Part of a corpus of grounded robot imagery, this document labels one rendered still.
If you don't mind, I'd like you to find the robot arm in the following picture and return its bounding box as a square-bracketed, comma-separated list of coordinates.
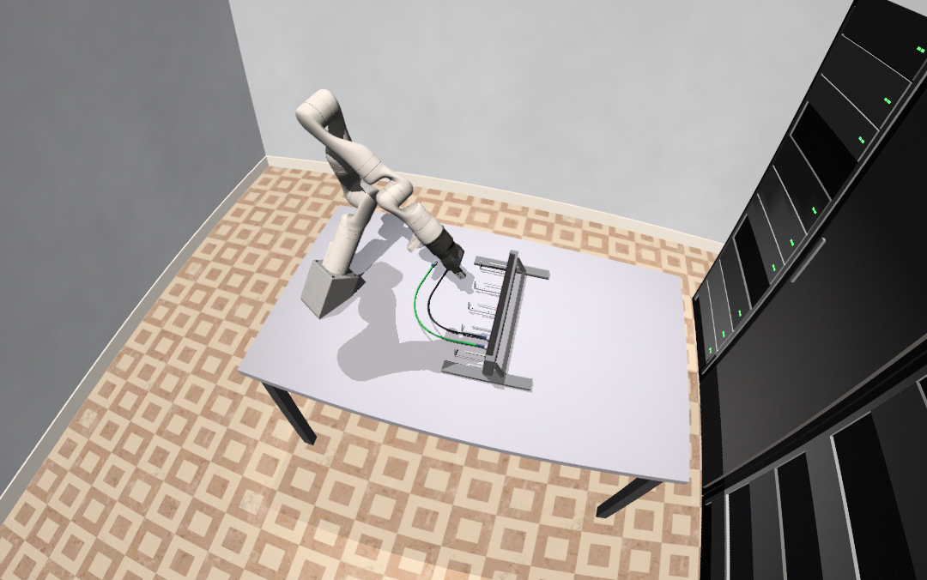
[295, 89, 431, 275]

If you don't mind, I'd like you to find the dark grey rack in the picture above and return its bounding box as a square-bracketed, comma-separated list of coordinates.
[441, 250, 549, 391]

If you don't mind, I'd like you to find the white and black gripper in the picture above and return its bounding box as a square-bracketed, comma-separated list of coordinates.
[407, 216, 466, 280]

